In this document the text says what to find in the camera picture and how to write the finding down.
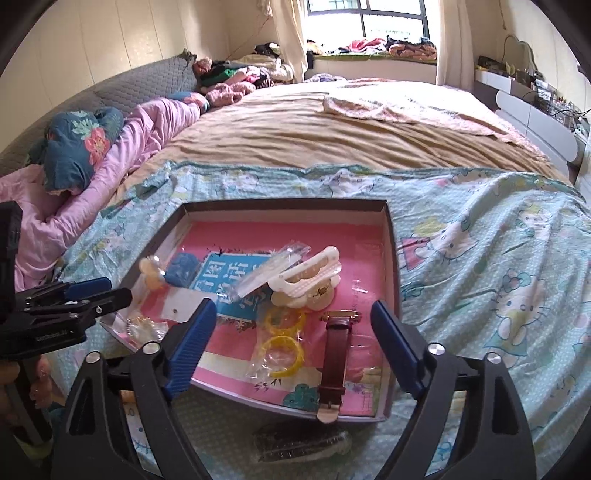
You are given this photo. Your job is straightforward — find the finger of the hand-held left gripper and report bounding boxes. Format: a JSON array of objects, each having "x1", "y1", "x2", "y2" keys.
[
  {"x1": 22, "y1": 287, "x2": 133, "y2": 325},
  {"x1": 25, "y1": 278, "x2": 112, "y2": 304}
]

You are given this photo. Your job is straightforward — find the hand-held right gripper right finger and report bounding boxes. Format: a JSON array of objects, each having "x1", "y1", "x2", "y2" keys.
[{"x1": 370, "y1": 299, "x2": 539, "y2": 480}]

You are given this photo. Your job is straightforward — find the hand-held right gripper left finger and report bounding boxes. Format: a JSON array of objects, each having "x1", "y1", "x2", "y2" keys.
[{"x1": 62, "y1": 298, "x2": 218, "y2": 480}]

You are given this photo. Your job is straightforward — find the white earring card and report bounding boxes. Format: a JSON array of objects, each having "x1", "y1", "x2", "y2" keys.
[{"x1": 154, "y1": 288, "x2": 199, "y2": 326}]

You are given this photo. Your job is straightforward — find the cream pearl hair clip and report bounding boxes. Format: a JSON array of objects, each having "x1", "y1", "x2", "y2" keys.
[{"x1": 139, "y1": 256, "x2": 167, "y2": 291}]

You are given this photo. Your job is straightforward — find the bag of yellow bangles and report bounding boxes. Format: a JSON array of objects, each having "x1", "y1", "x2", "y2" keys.
[{"x1": 245, "y1": 305, "x2": 308, "y2": 384}]

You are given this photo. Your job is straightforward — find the large cream hair claw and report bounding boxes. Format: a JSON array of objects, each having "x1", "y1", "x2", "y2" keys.
[{"x1": 270, "y1": 246, "x2": 343, "y2": 309}]

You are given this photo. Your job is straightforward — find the bagged silver bracelet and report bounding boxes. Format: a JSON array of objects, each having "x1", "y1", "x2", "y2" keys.
[{"x1": 253, "y1": 422, "x2": 352, "y2": 462}]

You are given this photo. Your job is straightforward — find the dark cardboard box tray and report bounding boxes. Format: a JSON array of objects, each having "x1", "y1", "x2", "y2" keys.
[{"x1": 99, "y1": 198, "x2": 400, "y2": 423}]

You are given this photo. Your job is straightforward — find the small clear jewelry bag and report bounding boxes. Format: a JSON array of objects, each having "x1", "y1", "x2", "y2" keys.
[{"x1": 115, "y1": 314, "x2": 169, "y2": 344}]

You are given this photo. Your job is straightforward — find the person's left hand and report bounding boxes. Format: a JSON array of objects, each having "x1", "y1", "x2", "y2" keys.
[{"x1": 0, "y1": 357, "x2": 56, "y2": 426}]

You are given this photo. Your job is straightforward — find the small blue box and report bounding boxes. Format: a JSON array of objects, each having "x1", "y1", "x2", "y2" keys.
[{"x1": 165, "y1": 251, "x2": 200, "y2": 286}]

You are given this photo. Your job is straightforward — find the clear plastic packet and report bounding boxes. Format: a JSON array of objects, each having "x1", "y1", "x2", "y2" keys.
[{"x1": 231, "y1": 242, "x2": 310, "y2": 303}]

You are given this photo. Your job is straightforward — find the cartoon cat printed blanket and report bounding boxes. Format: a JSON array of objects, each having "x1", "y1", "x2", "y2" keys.
[{"x1": 14, "y1": 159, "x2": 591, "y2": 480}]

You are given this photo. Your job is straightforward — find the blue floral pillow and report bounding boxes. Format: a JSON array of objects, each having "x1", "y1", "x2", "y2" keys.
[{"x1": 28, "y1": 107, "x2": 125, "y2": 195}]

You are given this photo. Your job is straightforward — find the pink quilt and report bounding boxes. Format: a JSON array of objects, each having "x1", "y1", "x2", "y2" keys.
[{"x1": 0, "y1": 95, "x2": 211, "y2": 291}]

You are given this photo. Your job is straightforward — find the grey quilted headboard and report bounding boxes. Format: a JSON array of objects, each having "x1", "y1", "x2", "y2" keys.
[{"x1": 0, "y1": 51, "x2": 199, "y2": 176}]

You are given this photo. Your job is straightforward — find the tan blanket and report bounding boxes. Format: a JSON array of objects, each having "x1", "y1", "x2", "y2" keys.
[{"x1": 108, "y1": 80, "x2": 561, "y2": 204}]

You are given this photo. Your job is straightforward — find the pile of clothes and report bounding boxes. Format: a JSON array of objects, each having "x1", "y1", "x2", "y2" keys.
[{"x1": 191, "y1": 41, "x2": 296, "y2": 104}]

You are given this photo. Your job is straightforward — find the white dressing table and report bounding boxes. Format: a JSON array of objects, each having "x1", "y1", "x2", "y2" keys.
[{"x1": 473, "y1": 34, "x2": 591, "y2": 185}]

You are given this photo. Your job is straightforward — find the clothes on window sill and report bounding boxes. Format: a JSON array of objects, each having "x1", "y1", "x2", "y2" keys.
[{"x1": 305, "y1": 36, "x2": 437, "y2": 63}]

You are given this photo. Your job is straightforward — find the cream curtain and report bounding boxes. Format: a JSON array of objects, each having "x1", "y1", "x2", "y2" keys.
[
  {"x1": 436, "y1": 0, "x2": 481, "y2": 90},
  {"x1": 270, "y1": 0, "x2": 308, "y2": 84}
]

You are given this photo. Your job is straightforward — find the window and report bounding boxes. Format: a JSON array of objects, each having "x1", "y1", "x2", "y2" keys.
[{"x1": 305, "y1": 0, "x2": 430, "y2": 54}]

